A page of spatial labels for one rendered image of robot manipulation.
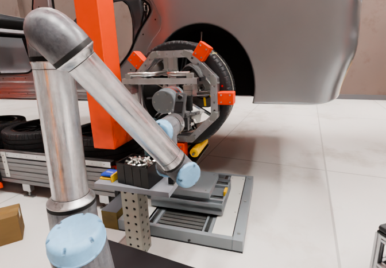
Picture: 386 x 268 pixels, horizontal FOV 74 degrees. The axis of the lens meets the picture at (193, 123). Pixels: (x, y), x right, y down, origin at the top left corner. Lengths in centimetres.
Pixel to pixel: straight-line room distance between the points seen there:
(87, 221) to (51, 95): 37
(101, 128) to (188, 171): 98
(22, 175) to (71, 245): 179
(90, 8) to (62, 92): 93
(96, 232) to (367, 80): 679
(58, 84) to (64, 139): 16
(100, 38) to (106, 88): 94
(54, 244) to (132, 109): 40
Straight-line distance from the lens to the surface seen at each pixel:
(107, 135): 171
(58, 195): 91
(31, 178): 246
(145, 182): 131
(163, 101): 138
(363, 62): 709
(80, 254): 77
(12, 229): 202
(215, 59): 151
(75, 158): 87
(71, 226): 83
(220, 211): 172
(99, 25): 164
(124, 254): 121
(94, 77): 70
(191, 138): 153
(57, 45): 69
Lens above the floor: 107
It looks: 14 degrees down
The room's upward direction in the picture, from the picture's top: 2 degrees counter-clockwise
